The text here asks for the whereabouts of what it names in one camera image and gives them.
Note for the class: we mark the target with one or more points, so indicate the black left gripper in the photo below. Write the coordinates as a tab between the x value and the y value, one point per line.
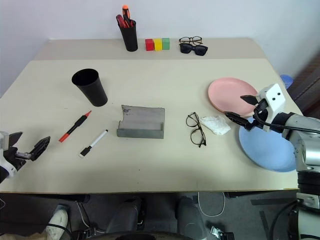
13	157

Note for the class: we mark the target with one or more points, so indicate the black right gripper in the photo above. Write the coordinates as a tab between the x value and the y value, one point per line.
261	113

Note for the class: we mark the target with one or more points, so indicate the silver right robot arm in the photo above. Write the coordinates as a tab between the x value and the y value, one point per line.
306	147

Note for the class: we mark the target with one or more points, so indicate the pink plate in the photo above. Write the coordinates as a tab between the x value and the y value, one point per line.
228	93

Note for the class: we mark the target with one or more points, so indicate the crumpled white tissue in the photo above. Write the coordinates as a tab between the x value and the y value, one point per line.
216	124

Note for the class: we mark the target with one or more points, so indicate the blue plate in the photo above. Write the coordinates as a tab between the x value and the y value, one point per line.
265	150

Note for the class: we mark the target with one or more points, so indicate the red marker pen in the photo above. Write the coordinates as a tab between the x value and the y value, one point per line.
75	126

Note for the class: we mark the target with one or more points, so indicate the dark brown wooden furniture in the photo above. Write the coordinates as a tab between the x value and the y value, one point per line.
308	85

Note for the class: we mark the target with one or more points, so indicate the white marker black cap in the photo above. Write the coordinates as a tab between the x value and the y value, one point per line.
96	141

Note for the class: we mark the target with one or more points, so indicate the black sunglasses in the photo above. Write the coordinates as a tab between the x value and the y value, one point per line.
200	50

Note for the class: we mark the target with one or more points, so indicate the white shoe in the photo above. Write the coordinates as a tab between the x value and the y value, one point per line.
58	221

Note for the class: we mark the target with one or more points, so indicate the empty black cup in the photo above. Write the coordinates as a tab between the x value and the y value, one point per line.
96	93

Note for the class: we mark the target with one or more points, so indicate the green block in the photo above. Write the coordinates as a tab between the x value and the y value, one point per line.
166	44

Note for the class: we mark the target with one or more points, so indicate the grey foam block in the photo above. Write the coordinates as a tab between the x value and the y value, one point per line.
142	120

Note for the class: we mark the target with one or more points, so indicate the yellow block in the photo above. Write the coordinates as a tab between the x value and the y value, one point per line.
158	45

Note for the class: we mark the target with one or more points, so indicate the red block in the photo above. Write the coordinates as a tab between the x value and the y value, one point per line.
149	45

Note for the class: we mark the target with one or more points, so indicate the dark rounded grey shape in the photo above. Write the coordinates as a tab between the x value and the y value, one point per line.
125	216
191	216

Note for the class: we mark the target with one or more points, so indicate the black pen holder cup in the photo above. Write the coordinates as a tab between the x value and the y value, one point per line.
130	37

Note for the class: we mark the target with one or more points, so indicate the red and black pen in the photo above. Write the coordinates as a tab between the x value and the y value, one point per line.
129	22

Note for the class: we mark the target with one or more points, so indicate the orange capped marker pen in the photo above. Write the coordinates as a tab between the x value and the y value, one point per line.
125	11

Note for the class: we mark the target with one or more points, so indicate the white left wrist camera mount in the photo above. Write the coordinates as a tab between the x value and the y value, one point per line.
3	142

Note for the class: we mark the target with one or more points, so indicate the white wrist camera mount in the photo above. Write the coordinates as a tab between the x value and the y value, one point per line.
3	142
273	96

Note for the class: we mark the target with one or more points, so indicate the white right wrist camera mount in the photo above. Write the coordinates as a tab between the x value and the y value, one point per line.
273	96

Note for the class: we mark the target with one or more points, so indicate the black frame glasses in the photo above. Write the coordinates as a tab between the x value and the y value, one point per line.
199	126

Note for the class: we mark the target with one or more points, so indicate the thin brown frame glasses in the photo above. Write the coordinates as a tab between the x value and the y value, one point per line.
192	38

